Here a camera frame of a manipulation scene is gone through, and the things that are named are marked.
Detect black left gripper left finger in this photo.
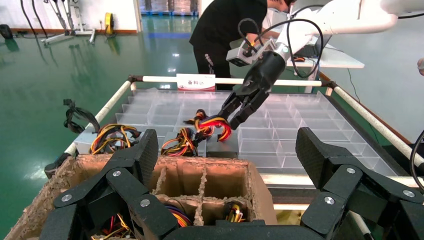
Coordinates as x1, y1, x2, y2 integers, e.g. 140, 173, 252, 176
39, 128, 180, 240

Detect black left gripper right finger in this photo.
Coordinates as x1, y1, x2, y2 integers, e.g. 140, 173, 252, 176
294, 126, 424, 240

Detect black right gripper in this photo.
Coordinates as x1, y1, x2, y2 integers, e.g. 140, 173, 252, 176
216, 50, 288, 131

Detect grey power supply coloured wires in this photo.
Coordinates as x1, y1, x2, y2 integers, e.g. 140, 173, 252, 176
161, 126, 208, 157
90, 123, 143, 156
90, 213, 135, 240
183, 108, 240, 159
224, 201, 249, 223
164, 203, 194, 228

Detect red and white label sign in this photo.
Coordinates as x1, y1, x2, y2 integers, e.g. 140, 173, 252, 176
176, 73, 217, 92

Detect white cart leg pipe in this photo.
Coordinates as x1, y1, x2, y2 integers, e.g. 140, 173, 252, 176
349, 211, 375, 240

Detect clear acrylic divider tray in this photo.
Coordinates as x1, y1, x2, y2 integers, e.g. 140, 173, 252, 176
114, 88, 398, 177

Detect brown cardboard divider box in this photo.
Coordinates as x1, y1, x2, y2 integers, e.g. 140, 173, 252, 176
4, 153, 279, 240

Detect person in black clothes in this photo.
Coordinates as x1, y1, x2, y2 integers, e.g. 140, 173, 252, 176
188, 0, 297, 92

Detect black laptop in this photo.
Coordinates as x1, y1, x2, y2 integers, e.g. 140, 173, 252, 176
293, 43, 332, 60

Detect white work table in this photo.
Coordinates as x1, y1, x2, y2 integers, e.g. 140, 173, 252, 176
286, 43, 365, 70

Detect blue pallet stack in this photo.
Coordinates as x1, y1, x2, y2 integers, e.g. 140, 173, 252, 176
140, 0, 200, 17

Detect grey metal floor stand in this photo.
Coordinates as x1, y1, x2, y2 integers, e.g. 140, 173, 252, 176
41, 0, 98, 46

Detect black floor object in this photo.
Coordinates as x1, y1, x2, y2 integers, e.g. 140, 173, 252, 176
0, 24, 15, 41

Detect white cart rail pipe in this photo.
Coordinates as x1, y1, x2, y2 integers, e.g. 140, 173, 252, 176
332, 85, 424, 168
142, 75, 324, 88
63, 80, 133, 157
260, 173, 424, 190

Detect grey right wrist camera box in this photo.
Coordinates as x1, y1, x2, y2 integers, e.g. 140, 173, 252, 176
226, 39, 277, 68

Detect grey power supply black cable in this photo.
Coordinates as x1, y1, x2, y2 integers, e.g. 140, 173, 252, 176
62, 98, 102, 155

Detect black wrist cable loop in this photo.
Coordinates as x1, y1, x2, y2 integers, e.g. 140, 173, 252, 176
409, 129, 424, 193

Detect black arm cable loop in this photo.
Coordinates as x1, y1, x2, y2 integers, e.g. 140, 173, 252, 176
254, 18, 326, 80
236, 18, 265, 57

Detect yellow hose reel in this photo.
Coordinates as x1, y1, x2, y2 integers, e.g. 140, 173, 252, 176
103, 12, 116, 36

